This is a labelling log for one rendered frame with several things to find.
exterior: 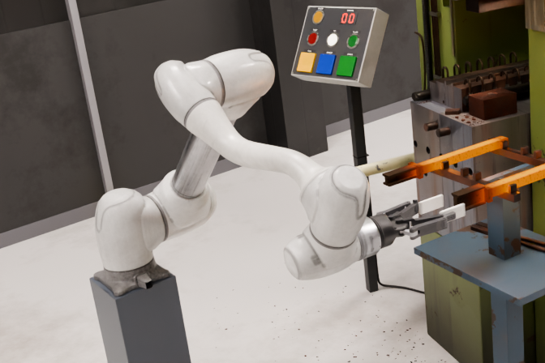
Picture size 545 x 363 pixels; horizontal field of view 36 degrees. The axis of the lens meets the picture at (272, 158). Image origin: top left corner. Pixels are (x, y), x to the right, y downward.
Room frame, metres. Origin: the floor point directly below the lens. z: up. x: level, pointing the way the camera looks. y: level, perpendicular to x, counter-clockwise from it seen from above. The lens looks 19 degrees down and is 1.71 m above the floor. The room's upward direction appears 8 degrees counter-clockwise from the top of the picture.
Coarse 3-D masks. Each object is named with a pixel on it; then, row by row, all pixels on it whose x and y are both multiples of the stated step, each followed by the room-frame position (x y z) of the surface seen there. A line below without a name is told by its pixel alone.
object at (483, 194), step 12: (540, 168) 1.91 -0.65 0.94; (504, 180) 1.86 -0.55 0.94; (516, 180) 1.85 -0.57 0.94; (528, 180) 1.87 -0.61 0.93; (456, 192) 1.80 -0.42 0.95; (468, 192) 1.79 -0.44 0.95; (480, 192) 1.81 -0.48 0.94; (492, 192) 1.82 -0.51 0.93; (504, 192) 1.84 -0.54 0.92; (456, 204) 1.79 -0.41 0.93; (468, 204) 1.80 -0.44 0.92; (480, 204) 1.81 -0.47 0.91
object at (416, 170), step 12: (480, 144) 2.13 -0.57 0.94; (492, 144) 2.13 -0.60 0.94; (444, 156) 2.08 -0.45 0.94; (456, 156) 2.08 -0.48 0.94; (468, 156) 2.10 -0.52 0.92; (408, 168) 2.02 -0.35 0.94; (420, 168) 2.01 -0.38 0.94; (432, 168) 2.04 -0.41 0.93; (396, 180) 2.00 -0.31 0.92; (408, 180) 2.01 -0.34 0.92
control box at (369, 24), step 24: (312, 24) 3.18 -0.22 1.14; (336, 24) 3.10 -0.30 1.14; (360, 24) 3.01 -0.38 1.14; (384, 24) 3.02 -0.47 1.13; (312, 48) 3.13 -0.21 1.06; (336, 48) 3.05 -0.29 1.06; (360, 48) 2.96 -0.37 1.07; (312, 72) 3.08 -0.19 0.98; (336, 72) 2.99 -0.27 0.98; (360, 72) 2.92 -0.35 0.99
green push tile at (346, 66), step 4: (344, 56) 2.99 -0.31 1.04; (348, 56) 2.98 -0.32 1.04; (340, 60) 3.00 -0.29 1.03; (344, 60) 2.98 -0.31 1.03; (348, 60) 2.97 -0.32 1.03; (352, 60) 2.96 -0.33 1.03; (356, 60) 2.95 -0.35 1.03; (340, 64) 2.99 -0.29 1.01; (344, 64) 2.97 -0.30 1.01; (348, 64) 2.96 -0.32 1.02; (352, 64) 2.95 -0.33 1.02; (340, 68) 2.98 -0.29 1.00; (344, 68) 2.97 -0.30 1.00; (348, 68) 2.95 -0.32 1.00; (352, 68) 2.94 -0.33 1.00; (340, 72) 2.97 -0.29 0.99; (344, 72) 2.96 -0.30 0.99; (348, 72) 2.94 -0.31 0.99; (352, 72) 2.93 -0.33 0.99; (348, 76) 2.94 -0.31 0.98; (352, 76) 2.93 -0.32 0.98
